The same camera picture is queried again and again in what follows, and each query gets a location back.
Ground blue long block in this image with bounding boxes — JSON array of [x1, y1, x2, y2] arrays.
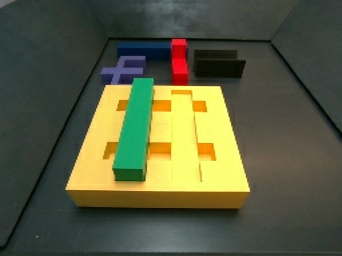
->
[[118, 42, 171, 61]]

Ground yellow slotted board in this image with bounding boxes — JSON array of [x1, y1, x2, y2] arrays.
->
[[66, 85, 250, 209]]

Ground green long block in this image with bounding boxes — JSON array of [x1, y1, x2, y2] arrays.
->
[[112, 78, 154, 181]]

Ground purple cross-shaped block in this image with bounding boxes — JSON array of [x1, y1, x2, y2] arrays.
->
[[100, 56, 146, 85]]

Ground black notched block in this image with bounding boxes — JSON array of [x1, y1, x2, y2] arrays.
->
[[194, 50, 246, 78]]

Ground red notched block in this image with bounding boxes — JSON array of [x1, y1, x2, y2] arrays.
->
[[171, 39, 189, 85]]

